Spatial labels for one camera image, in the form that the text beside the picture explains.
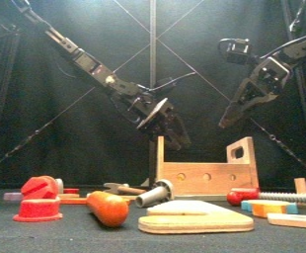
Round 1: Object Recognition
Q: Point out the orange wooden tool handle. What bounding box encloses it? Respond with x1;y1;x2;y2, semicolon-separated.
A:
86;190;132;228

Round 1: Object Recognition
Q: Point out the purple toy block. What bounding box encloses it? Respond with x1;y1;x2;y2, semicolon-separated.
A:
3;192;26;203

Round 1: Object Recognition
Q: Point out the flat wooden board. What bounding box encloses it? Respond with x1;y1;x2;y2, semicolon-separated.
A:
138;199;256;235

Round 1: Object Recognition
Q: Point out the grey toy disc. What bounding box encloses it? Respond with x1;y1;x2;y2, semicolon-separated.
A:
54;177;66;195

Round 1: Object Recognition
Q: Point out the red-headed grey threaded screw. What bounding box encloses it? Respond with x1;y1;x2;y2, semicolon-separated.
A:
226;187;306;208

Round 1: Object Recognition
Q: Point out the light wooden bar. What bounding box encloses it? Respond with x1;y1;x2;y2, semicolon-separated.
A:
266;212;306;230

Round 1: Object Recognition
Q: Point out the grey toy bolt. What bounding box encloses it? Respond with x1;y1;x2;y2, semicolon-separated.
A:
136;179;176;209

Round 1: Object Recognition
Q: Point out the red round toy nut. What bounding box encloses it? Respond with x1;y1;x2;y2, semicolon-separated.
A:
13;197;65;223

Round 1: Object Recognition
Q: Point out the wooden toy hammer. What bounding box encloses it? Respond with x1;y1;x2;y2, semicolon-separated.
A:
102;182;150;197

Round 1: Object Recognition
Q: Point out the vertical metal frame pole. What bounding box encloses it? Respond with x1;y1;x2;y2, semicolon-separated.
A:
149;0;158;189

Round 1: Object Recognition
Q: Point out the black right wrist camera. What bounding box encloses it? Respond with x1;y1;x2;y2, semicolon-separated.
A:
218;38;256;66

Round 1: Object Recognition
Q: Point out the wooden toy toolbox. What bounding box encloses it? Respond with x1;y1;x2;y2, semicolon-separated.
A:
154;135;261;202

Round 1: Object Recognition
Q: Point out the red hexagonal toy bolt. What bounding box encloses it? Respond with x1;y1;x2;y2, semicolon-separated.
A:
21;175;61;201

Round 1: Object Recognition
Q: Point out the blue orange wooden block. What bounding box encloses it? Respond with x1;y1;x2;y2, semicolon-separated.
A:
241;199;301;215

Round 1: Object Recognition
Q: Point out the yellow toy nut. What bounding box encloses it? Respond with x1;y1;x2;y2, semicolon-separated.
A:
252;202;290;219

